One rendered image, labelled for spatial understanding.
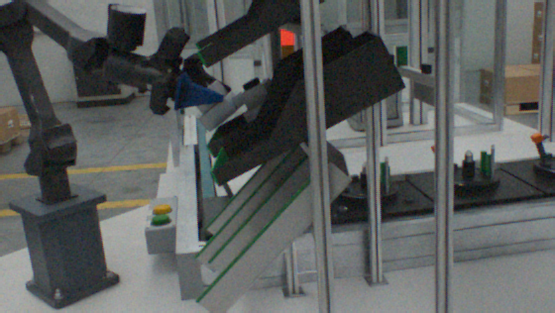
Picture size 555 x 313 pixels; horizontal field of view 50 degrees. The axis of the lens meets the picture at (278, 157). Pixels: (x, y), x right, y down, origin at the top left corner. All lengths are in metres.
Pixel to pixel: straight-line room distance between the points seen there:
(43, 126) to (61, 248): 0.24
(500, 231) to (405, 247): 0.21
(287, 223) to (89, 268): 0.59
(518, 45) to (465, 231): 8.89
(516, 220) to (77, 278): 0.92
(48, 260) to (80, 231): 0.08
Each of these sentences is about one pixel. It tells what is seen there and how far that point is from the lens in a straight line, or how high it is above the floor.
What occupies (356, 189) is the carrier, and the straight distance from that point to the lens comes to 1.36.
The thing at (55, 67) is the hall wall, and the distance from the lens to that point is 9.91.
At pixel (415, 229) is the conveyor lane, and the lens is 1.25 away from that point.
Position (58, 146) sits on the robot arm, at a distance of 1.22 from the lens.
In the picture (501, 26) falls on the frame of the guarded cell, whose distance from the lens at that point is 2.36.
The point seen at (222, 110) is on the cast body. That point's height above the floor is 1.25.
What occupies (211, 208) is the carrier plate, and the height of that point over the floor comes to 0.97.
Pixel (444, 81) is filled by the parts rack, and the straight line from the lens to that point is 0.79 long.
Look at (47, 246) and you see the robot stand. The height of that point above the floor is 0.99.
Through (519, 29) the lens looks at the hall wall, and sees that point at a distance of 10.11.
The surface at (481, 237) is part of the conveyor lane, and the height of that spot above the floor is 0.91.
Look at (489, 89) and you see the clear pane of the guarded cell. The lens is 2.46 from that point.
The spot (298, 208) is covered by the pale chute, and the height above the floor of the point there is 1.15.
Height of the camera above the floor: 1.43
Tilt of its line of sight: 16 degrees down
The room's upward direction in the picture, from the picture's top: 4 degrees counter-clockwise
